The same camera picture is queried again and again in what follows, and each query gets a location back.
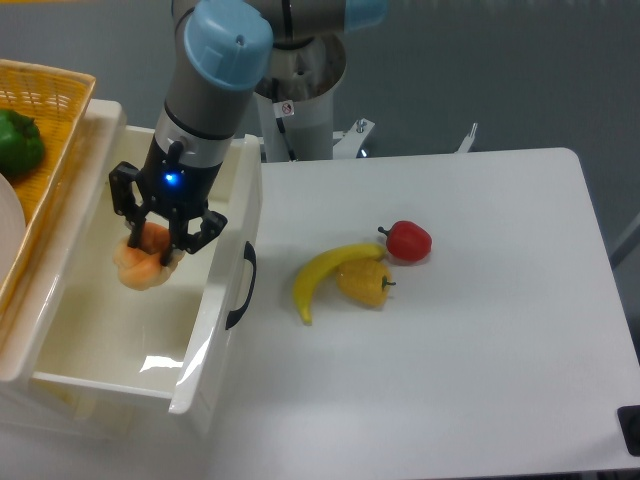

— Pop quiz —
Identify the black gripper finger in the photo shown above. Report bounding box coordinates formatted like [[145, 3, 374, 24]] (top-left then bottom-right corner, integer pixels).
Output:
[[126, 209, 147, 249], [160, 221, 185, 266]]

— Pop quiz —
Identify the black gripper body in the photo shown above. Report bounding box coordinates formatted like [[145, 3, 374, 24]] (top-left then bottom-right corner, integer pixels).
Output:
[[109, 137, 229, 254]]

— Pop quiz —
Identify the round orange bread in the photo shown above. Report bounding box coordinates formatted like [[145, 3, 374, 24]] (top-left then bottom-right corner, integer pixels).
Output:
[[113, 222, 184, 291]]

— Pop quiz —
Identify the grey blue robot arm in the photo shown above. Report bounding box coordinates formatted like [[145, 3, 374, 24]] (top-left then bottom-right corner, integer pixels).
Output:
[[109, 1, 388, 267]]

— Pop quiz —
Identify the white upper drawer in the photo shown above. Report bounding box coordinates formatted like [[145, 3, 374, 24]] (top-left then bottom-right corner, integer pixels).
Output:
[[33, 135, 262, 415]]

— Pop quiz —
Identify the white plate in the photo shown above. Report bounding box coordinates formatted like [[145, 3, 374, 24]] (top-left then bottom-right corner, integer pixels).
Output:
[[0, 176, 26, 282]]

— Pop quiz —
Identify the green bell pepper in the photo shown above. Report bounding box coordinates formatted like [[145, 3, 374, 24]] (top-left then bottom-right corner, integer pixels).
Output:
[[1, 109, 45, 177]]

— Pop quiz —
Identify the yellow woven basket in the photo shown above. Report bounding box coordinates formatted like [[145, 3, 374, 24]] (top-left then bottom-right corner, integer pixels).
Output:
[[1, 59, 96, 311]]

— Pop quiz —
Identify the yellow banana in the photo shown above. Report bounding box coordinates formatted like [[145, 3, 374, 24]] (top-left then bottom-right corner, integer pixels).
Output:
[[292, 243, 386, 326]]

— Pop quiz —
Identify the yellow bell pepper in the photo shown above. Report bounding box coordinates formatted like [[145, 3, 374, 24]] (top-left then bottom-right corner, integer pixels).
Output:
[[335, 259, 396, 307]]

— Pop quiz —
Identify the red bell pepper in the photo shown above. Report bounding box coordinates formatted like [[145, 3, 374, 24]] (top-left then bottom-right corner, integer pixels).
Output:
[[377, 220, 432, 262]]

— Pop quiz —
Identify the black clamp at table edge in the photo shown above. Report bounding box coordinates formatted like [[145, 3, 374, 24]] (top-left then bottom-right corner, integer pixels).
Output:
[[617, 405, 640, 457]]

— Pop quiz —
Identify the black drawer handle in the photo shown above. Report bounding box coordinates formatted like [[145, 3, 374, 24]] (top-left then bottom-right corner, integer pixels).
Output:
[[225, 241, 257, 330]]

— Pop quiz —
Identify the white bracket behind table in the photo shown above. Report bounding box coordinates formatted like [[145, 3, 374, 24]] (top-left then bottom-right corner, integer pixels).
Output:
[[464, 122, 478, 151]]

